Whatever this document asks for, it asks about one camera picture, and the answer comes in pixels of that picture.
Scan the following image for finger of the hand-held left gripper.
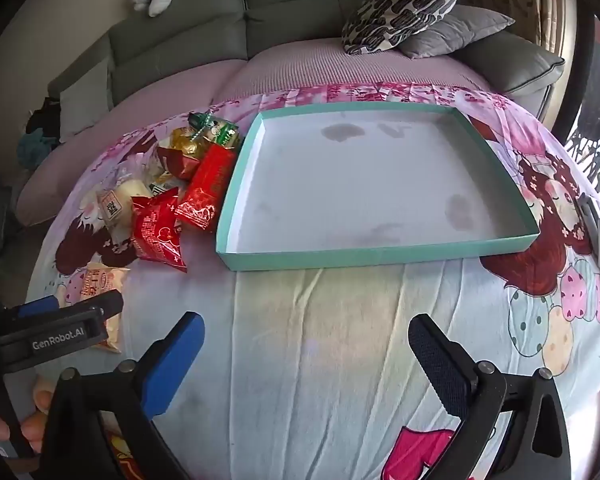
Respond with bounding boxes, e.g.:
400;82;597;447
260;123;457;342
92;290;126;323
0;296;61;321

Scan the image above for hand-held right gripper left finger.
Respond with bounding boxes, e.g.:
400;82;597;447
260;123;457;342
32;311;206;480

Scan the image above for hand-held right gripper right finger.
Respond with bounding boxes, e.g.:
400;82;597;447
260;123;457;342
409;314;573;480

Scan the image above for orange white roll packet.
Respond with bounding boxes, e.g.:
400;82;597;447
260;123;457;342
77;261;131;354

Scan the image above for red triangular snack packet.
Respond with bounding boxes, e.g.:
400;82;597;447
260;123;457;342
130;187;188;273

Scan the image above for clear bun packet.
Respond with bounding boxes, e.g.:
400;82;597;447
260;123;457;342
96;177;153;243

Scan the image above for red gold-patterned packet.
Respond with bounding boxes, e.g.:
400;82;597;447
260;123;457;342
175;145;238;233

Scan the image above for teal shallow box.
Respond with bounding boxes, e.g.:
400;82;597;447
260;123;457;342
215;101;541;272

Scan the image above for clear green cow-print packet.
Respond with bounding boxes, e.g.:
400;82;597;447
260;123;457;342
200;116;241;151

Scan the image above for person's left hand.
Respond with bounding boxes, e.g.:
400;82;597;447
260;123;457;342
0;377;56;480

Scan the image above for printed blanket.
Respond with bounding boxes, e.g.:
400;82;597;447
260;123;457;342
25;82;600;480

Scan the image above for teal cloth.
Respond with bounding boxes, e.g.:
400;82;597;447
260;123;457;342
17;127;61;171

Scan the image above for dark clothes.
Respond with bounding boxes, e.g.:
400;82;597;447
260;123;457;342
25;97;63;136

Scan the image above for black metal rack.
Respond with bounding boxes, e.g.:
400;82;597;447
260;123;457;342
565;55;600;186

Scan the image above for pink ribbed sofa cover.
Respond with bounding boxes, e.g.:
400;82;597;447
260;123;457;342
17;37;501;228

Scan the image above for grey pillow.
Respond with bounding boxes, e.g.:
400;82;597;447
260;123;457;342
397;4;516;59

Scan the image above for grey-green sofa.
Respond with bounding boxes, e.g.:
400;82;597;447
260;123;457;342
0;0;566;201

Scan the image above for black patterned pillow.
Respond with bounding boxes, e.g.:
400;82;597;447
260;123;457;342
341;0;464;56

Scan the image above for beige curtain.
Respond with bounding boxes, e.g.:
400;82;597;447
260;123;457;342
460;0;581;56

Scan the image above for dark door frame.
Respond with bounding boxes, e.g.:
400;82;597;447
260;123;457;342
550;10;598;146

